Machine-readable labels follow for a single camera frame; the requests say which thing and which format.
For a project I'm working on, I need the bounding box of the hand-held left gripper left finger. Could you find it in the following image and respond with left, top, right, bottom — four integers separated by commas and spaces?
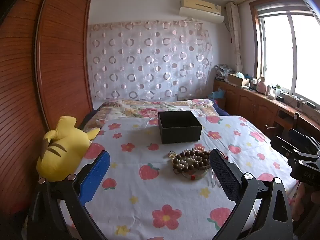
26, 151, 111, 240

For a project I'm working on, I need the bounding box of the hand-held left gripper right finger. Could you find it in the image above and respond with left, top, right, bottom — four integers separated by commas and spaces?
209, 149, 293, 240

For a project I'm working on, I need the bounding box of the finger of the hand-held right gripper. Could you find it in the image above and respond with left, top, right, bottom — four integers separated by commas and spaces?
287, 128, 320, 153
272, 135, 301, 157

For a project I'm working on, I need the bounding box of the silver wavy hair comb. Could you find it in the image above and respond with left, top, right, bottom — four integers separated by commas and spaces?
209, 170, 220, 188

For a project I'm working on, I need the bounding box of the pale green jade bangle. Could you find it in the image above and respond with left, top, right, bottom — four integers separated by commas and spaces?
181, 167, 208, 181

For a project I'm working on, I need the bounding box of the cream pearl bead bracelet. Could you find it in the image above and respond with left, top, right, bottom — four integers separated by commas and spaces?
184, 155, 208, 170

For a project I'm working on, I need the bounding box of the dark wooden bead bracelet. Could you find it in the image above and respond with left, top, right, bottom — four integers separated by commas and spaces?
172, 149, 212, 173

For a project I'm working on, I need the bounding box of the black square storage box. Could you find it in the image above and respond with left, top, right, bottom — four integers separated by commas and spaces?
158, 110, 202, 145

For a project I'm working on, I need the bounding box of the yellow striped plush toy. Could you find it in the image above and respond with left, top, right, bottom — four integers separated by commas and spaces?
36, 116, 100, 182

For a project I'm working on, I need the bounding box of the brown wooden cabinet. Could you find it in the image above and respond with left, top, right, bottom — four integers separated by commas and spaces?
213, 79, 320, 140

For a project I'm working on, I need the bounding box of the strawberry flower print bed sheet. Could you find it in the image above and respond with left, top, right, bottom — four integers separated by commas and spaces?
57, 115, 298, 240

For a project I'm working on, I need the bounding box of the pink kettle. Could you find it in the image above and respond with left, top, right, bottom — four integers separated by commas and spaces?
257, 76, 267, 93

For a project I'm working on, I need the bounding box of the dark blue bed sheet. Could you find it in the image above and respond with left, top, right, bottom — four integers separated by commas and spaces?
212, 104, 231, 117

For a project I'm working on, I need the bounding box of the open cardboard box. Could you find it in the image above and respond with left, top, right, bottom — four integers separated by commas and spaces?
227, 74, 250, 87

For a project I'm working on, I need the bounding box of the floral rose quilt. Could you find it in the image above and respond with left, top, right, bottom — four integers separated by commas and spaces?
82, 98, 230, 133

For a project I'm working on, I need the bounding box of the blue plastic bag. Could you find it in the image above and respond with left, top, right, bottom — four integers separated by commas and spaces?
209, 88, 225, 100

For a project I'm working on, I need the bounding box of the wooden framed window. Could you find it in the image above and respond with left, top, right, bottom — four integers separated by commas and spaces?
250, 0, 320, 111

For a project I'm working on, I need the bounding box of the stack of newspapers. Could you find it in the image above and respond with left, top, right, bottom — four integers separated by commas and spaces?
215, 64, 235, 81

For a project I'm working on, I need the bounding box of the cream window curtain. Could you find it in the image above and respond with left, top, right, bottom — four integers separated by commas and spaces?
225, 2, 244, 73

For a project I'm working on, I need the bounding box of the brown wooden slatted wardrobe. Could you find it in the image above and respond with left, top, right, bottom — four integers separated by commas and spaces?
0, 0, 93, 220

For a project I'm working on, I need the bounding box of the sheer circle pattern curtain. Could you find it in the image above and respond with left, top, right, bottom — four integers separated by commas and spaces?
87, 20, 213, 103

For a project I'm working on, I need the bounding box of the white wall air conditioner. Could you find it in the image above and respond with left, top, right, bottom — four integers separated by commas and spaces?
179, 0, 225, 22

